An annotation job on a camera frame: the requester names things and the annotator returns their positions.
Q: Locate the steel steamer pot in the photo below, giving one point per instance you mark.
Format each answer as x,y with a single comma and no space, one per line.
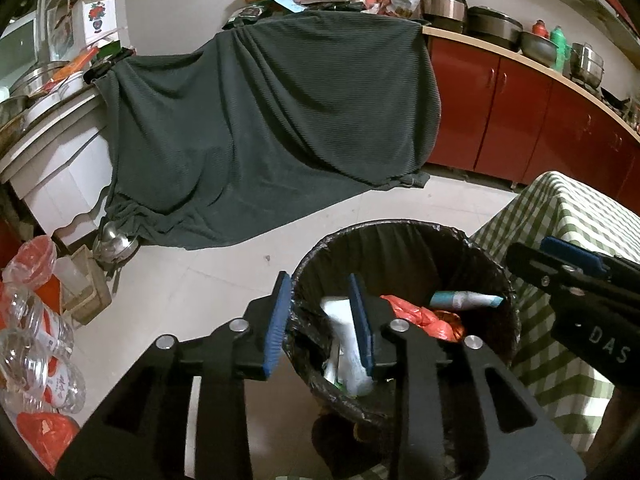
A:
586,65

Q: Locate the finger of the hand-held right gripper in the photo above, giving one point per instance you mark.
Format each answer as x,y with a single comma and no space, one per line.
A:
540,265
570,252

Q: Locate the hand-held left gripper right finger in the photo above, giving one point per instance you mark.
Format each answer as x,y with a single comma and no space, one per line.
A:
361,330

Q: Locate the green checkered tablecloth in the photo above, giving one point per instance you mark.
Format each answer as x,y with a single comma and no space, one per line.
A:
550,210

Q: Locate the black wok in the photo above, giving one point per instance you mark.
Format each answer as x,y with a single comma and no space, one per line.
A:
615,99

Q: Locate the steel kettle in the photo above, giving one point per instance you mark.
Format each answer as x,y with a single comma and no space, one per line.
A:
115,245

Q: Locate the blue white tube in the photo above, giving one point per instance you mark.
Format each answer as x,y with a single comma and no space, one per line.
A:
465,301

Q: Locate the white box flower print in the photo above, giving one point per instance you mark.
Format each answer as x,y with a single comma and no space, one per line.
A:
97,15

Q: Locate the steel pot lid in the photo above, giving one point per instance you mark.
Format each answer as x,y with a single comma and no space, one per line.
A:
37,76

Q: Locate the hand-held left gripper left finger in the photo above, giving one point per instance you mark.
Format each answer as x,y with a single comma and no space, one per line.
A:
277,330

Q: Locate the red kitchen cabinet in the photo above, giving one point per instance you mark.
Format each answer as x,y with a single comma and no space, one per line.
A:
500,110

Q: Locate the dark green cloth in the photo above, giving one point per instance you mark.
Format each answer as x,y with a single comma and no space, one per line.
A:
250,135

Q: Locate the clear plastic bottle red label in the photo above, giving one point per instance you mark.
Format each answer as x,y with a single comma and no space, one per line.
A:
25,317
57,377

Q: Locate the small red thermos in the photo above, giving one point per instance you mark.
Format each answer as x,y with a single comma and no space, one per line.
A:
540,27

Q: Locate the trash bin with black bag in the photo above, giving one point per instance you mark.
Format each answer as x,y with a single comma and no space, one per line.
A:
400,250

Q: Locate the crumpled red plastic bag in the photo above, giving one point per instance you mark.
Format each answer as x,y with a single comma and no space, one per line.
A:
45,432

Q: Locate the cardboard box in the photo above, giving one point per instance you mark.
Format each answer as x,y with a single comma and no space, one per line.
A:
87,285

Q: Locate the white green tube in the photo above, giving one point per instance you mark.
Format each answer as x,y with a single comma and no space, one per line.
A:
345,355

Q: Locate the black cooking pot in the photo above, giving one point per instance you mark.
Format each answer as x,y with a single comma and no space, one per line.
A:
492,25

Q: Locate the dark metal bowl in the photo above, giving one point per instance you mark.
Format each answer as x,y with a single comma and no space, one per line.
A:
537,50

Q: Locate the dark green packet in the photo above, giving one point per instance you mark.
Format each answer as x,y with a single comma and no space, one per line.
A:
245,16

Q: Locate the green thermos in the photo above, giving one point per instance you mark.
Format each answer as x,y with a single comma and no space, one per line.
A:
560,45

